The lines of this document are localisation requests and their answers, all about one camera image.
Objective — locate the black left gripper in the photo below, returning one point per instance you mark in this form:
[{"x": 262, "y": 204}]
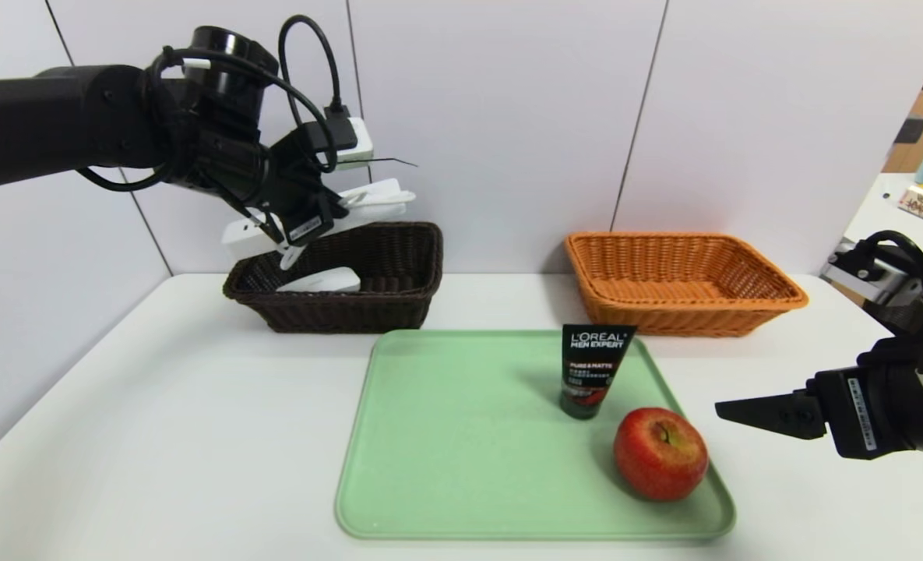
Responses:
[{"x": 306, "y": 226}]

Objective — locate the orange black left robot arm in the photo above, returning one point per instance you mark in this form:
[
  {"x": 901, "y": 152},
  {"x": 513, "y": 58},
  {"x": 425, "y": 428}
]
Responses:
[{"x": 56, "y": 117}]

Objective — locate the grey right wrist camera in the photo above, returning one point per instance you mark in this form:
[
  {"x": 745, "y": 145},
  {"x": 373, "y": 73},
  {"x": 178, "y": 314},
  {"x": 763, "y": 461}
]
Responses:
[{"x": 870, "y": 280}]

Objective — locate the white oblong deli case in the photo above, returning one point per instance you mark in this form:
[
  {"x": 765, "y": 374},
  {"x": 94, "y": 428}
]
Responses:
[{"x": 321, "y": 282}]

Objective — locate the dark brown wicker basket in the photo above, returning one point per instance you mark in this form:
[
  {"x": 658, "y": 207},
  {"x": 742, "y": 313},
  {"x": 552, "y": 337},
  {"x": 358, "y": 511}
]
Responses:
[{"x": 383, "y": 308}]

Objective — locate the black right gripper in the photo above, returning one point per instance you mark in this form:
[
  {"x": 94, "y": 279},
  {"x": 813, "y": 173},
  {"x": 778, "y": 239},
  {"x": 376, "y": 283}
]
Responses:
[{"x": 858, "y": 414}]

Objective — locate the orange wicker basket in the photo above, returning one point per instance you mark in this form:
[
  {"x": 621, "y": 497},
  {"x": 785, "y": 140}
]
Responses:
[{"x": 679, "y": 312}]

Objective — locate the light green plastic tray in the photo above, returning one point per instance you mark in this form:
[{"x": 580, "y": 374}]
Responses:
[{"x": 469, "y": 467}]

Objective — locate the white side table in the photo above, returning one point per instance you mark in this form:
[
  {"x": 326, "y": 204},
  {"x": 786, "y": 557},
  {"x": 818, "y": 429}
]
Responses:
[{"x": 889, "y": 226}]

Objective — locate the black L'Oreal tube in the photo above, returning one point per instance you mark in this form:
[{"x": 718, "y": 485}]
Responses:
[{"x": 595, "y": 374}]

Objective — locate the red apple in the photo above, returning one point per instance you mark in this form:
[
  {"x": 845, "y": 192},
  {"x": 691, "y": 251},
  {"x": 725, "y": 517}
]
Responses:
[{"x": 658, "y": 456}]

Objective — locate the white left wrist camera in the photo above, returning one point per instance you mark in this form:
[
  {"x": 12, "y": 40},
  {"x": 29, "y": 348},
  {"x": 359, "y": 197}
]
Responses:
[{"x": 358, "y": 144}]

